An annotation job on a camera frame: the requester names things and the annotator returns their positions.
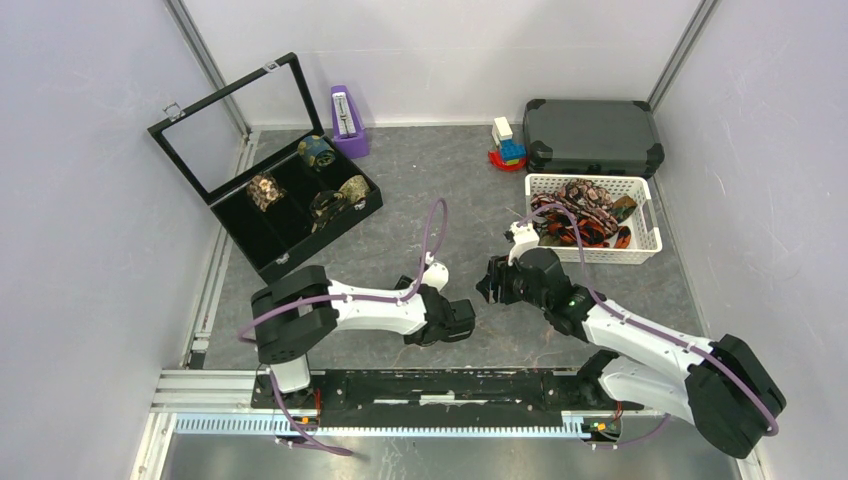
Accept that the white plastic basket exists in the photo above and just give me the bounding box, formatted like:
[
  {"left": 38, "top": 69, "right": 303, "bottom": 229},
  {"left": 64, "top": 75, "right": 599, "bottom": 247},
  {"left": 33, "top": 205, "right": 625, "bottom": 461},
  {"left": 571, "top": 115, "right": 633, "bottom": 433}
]
[{"left": 524, "top": 174, "right": 662, "bottom": 265}]

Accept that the rolled olive gold tie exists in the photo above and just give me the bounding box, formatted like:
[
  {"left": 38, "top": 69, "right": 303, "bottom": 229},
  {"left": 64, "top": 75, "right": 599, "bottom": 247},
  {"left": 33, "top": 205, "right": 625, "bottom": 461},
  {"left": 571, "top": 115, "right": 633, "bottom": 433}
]
[{"left": 339, "top": 175, "right": 371, "bottom": 206}]

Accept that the orange black tie pile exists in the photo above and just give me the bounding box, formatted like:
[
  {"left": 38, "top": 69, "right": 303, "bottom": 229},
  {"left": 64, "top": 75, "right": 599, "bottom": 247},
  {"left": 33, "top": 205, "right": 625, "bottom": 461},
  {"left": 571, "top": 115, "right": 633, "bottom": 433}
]
[{"left": 530, "top": 179, "right": 638, "bottom": 249}]

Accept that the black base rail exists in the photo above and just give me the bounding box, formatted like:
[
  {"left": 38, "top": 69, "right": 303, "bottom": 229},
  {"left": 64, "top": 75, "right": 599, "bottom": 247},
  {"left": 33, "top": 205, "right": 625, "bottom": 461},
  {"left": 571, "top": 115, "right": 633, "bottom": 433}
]
[{"left": 282, "top": 368, "right": 644, "bottom": 428}]

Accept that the dark grey hard case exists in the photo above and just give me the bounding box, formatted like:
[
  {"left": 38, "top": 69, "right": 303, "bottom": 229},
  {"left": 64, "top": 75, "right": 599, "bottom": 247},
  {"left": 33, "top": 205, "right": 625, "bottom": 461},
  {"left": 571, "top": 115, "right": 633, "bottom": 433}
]
[{"left": 522, "top": 98, "right": 665, "bottom": 179}]

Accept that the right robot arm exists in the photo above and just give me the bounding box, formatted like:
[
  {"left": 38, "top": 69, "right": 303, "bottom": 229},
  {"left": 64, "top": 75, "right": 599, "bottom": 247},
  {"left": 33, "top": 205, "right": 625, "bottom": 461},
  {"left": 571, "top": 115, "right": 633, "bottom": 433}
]
[{"left": 476, "top": 248, "right": 787, "bottom": 459}]

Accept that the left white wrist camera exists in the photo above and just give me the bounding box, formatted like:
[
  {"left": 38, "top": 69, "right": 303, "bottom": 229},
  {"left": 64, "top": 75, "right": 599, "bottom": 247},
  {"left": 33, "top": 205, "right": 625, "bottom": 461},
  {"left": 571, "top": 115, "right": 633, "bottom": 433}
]
[{"left": 421, "top": 252, "right": 449, "bottom": 291}]

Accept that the rolled teal tie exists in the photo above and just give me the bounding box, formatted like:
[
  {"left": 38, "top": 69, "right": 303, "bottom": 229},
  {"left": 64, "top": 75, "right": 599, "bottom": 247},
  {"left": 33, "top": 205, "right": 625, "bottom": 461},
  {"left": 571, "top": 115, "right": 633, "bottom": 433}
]
[{"left": 298, "top": 135, "right": 336, "bottom": 171}]

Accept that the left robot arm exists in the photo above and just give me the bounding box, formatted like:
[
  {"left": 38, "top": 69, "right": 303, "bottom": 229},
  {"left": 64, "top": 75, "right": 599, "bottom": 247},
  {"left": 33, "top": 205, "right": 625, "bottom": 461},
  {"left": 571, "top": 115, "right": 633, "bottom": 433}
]
[{"left": 238, "top": 262, "right": 476, "bottom": 408}]

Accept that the rolled brown floral tie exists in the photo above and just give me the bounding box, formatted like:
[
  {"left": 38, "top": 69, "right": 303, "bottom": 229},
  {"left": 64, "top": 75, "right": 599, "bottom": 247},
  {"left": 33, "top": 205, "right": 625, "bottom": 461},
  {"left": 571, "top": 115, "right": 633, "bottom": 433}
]
[{"left": 246, "top": 173, "right": 287, "bottom": 212}]

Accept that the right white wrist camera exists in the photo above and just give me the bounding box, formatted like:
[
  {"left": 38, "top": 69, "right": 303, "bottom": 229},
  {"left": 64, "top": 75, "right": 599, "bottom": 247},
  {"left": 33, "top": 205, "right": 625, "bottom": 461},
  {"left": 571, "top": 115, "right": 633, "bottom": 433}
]
[{"left": 505, "top": 221, "right": 539, "bottom": 266}]

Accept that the purple metronome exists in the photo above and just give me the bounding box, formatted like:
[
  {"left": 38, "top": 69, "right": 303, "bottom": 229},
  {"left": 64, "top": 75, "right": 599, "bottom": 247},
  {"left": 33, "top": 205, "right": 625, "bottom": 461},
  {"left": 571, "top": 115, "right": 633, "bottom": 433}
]
[{"left": 331, "top": 85, "right": 370, "bottom": 159}]

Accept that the black tie display box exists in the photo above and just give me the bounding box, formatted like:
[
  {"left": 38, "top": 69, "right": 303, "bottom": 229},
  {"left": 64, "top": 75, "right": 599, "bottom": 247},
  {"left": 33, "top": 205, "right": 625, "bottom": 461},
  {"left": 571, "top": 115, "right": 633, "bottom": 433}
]
[{"left": 148, "top": 52, "right": 383, "bottom": 284}]

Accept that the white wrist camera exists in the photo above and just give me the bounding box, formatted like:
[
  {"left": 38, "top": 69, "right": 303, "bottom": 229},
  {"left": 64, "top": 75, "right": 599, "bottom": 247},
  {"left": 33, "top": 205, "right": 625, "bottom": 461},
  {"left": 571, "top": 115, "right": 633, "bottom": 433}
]
[
  {"left": 505, "top": 221, "right": 539, "bottom": 266},
  {"left": 421, "top": 252, "right": 449, "bottom": 291}
]

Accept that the colourful toy block stack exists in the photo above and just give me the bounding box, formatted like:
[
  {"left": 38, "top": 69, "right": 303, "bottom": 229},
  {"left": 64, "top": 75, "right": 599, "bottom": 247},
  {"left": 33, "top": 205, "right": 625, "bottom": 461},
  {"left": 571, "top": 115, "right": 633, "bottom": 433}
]
[{"left": 488, "top": 117, "right": 527, "bottom": 172}]

